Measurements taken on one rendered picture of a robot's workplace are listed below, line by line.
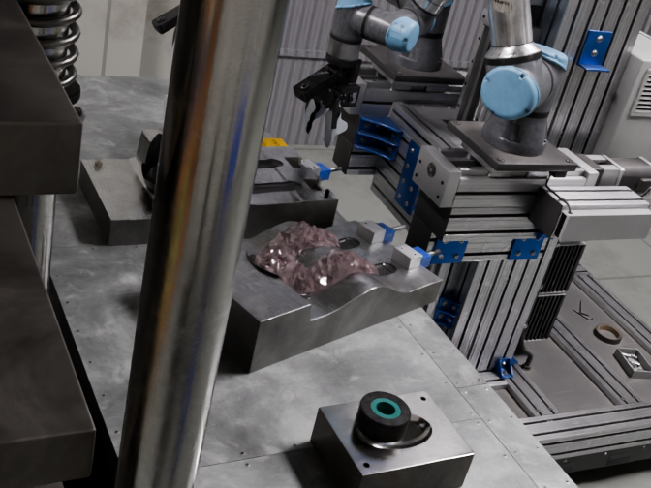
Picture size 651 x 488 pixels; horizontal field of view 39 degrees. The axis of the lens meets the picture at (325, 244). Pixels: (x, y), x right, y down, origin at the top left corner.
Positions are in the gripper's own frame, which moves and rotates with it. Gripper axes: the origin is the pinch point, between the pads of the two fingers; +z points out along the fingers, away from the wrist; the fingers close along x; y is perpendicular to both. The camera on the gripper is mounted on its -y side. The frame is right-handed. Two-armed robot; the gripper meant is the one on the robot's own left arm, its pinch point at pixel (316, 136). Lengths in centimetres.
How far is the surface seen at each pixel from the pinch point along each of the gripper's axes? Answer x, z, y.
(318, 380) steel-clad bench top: -62, 12, -45
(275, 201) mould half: -17.9, 4.2, -24.2
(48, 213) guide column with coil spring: -68, -34, -100
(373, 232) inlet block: -35.1, 4.4, -10.9
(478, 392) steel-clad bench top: -77, 12, -19
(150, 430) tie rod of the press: -107, -41, -112
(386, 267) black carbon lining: -43.4, 7.3, -13.8
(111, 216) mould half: -9, 7, -58
